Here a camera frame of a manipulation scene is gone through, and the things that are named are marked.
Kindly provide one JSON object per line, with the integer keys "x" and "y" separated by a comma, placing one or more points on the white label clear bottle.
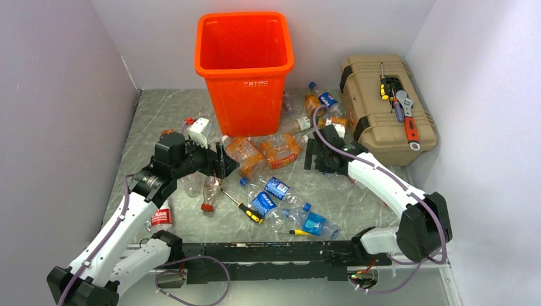
{"x": 296, "y": 126}

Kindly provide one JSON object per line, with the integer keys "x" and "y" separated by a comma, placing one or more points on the large orange bottle left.
{"x": 251, "y": 161}

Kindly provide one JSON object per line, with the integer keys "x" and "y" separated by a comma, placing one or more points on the Pepsi bottle blue label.
{"x": 261, "y": 200}

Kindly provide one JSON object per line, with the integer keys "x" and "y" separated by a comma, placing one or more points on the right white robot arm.
{"x": 424, "y": 229}

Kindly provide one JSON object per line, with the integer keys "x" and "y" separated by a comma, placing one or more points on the large orange bottle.
{"x": 280, "y": 150}
{"x": 251, "y": 161}

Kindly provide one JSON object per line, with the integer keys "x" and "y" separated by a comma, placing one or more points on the large orange bottle right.
{"x": 280, "y": 150}

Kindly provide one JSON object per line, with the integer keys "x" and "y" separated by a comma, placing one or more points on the black base frame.
{"x": 332, "y": 260}

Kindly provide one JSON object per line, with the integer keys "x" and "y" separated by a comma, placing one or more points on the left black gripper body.
{"x": 207, "y": 165}

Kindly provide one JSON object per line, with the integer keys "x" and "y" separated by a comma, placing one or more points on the light blue label bottle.
{"x": 312, "y": 223}

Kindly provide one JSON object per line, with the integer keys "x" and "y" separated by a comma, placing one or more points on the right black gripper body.
{"x": 322, "y": 163}

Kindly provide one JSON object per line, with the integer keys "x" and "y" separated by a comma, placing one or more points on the blue label bottle centre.
{"x": 284, "y": 192}

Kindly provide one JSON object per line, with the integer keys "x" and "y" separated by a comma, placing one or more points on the red cap clear bottle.
{"x": 211, "y": 191}

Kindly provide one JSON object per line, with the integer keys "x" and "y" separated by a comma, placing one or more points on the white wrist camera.
{"x": 202, "y": 132}
{"x": 340, "y": 130}

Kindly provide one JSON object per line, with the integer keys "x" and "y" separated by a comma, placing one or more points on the Pepsi bottle near toolbox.
{"x": 329, "y": 101}

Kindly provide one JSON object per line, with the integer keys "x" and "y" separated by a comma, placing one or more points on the orange bottle blue cap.
{"x": 312, "y": 98}

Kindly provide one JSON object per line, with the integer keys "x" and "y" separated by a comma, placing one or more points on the small orange juice bottle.
{"x": 325, "y": 121}

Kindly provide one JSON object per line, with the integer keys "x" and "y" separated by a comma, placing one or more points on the black yellow screwdriver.
{"x": 253, "y": 214}

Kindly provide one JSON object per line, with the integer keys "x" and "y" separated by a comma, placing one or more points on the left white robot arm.
{"x": 99, "y": 275}

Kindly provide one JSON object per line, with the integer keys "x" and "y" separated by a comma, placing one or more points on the yellow screwdriver on toolbox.
{"x": 384, "y": 90}

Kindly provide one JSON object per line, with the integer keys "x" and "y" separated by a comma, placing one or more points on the red label water bottle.
{"x": 162, "y": 220}

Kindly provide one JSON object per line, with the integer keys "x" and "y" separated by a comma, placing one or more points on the tan plastic toolbox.
{"x": 373, "y": 122}

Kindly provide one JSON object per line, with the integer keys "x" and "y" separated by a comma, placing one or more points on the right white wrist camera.
{"x": 340, "y": 130}

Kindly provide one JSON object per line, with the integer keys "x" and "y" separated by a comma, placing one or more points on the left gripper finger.
{"x": 226, "y": 152}
{"x": 226, "y": 167}

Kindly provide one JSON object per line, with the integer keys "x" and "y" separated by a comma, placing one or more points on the small yellow screwdriver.
{"x": 297, "y": 232}

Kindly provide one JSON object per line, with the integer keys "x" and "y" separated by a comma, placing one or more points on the orange adjustable wrench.
{"x": 412, "y": 133}

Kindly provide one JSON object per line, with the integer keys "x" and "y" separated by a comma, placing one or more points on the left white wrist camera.
{"x": 202, "y": 132}

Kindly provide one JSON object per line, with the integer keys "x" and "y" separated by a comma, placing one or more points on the orange plastic bin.
{"x": 244, "y": 58}

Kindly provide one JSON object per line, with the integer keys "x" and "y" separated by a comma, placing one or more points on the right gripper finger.
{"x": 311, "y": 146}
{"x": 309, "y": 160}

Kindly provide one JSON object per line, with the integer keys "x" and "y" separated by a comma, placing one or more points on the blue red screwdriver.
{"x": 395, "y": 103}

